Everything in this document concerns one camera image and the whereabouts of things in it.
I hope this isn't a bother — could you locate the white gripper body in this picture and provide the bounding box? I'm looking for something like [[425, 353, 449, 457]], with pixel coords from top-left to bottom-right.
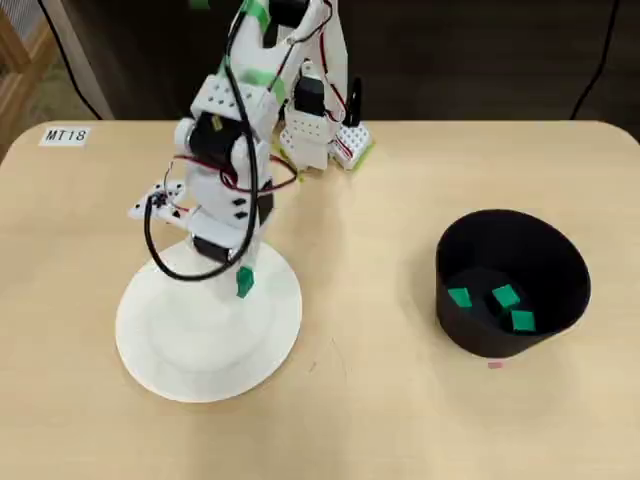
[[184, 213, 262, 272]]

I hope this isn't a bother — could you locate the white paper plate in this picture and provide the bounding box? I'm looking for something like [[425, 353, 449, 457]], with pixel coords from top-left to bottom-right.
[[114, 239, 305, 404]]

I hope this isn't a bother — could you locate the black pot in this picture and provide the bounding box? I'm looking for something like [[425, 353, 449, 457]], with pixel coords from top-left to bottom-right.
[[435, 208, 593, 359]]

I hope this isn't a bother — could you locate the white MT18 label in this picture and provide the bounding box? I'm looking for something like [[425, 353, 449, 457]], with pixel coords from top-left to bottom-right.
[[38, 124, 93, 148]]

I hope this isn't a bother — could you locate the black table clamp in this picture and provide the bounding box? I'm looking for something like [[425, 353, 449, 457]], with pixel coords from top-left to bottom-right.
[[344, 77, 364, 126]]

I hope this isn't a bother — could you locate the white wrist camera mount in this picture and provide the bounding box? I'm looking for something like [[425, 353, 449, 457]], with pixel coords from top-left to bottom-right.
[[127, 180, 194, 224]]

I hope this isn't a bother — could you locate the white partition post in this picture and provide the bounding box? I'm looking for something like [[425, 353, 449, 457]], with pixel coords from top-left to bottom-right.
[[38, 0, 117, 121]]

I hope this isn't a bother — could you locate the thin black background cable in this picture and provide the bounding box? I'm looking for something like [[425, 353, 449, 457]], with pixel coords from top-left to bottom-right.
[[40, 0, 105, 121], [571, 0, 621, 121]]

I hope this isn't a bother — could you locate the wooden furniture frame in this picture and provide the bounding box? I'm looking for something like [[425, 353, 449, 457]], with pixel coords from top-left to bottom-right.
[[0, 9, 56, 166]]

